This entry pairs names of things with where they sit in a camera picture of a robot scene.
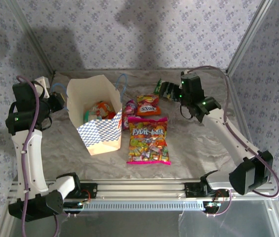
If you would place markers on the orange Fox's candy bag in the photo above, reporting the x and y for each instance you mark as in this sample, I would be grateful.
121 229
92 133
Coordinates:
147 105

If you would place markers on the small controller board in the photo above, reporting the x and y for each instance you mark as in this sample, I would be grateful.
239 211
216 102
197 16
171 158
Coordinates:
72 205
209 206

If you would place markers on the blue checkered paper bag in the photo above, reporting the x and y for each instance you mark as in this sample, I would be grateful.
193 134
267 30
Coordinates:
102 138

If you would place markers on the small orange snack packet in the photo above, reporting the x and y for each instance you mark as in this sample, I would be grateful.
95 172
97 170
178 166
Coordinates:
103 109

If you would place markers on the aluminium front frame rail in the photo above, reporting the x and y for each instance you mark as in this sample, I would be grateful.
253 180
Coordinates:
141 188

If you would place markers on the purple pink candy bag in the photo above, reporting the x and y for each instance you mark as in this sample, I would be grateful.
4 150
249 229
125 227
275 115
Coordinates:
129 111

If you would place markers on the large pink fruit candy bag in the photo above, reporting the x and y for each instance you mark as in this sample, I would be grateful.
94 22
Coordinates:
147 145

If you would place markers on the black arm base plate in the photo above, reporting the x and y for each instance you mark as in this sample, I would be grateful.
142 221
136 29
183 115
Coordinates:
92 191
191 191

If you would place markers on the aluminium side rail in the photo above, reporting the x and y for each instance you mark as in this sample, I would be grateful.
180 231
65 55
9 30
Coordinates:
238 103
52 77

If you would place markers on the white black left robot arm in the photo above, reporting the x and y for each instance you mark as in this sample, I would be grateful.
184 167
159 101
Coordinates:
34 160

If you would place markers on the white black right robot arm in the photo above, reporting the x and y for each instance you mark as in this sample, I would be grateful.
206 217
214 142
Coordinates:
223 133

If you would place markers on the teal white snack packet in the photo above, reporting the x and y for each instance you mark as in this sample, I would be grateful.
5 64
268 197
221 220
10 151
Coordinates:
91 115

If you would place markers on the aluminium corner post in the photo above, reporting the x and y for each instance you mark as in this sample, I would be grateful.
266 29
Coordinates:
31 37
248 37

